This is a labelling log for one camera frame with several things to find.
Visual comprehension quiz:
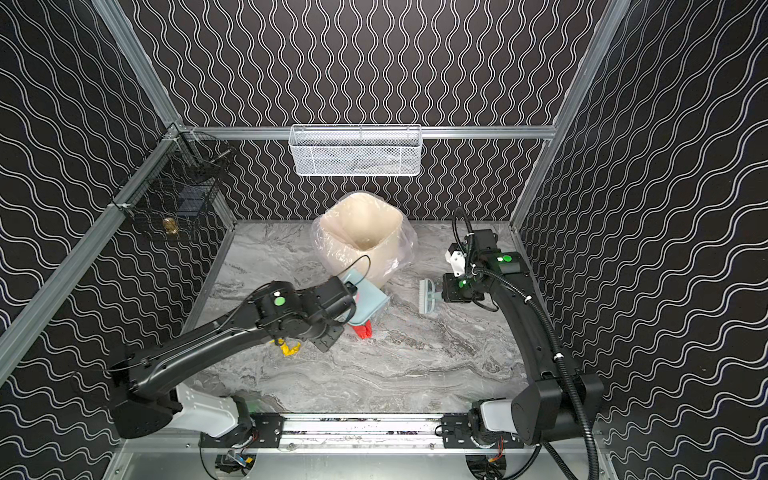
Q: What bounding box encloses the light teal plastic dustpan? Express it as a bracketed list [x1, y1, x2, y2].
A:
[340, 269, 389, 326]

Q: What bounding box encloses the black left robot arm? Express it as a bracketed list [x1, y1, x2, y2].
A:
[107, 276, 357, 447]

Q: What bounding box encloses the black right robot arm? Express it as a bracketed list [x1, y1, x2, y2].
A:
[442, 229, 604, 448]

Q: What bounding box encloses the red paper scrap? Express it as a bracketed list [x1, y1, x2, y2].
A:
[352, 321, 373, 340]

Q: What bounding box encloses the cream plastic waste bin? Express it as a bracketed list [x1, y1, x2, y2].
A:
[317, 191, 404, 289]

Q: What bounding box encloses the clear plastic bin liner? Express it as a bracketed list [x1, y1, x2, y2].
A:
[310, 190, 419, 283]

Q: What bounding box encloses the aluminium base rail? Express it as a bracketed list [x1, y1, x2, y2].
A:
[119, 411, 607, 455]

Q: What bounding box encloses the white wire mesh basket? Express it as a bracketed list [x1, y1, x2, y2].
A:
[288, 124, 423, 177]

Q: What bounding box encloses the black wire basket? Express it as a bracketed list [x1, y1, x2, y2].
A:
[118, 132, 235, 243]

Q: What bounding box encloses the aluminium rear frame bar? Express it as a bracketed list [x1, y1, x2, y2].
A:
[186, 124, 556, 141]

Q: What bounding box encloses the aluminium frame bar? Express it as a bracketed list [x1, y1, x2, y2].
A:
[186, 124, 556, 141]
[1, 126, 180, 381]

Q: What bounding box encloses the aluminium left frame bar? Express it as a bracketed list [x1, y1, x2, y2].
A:
[1, 126, 180, 381]

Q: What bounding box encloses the aluminium right frame post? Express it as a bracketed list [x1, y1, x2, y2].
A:
[510, 0, 631, 232]

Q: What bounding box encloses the aluminium corner frame post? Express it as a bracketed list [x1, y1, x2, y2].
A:
[92, 0, 183, 127]

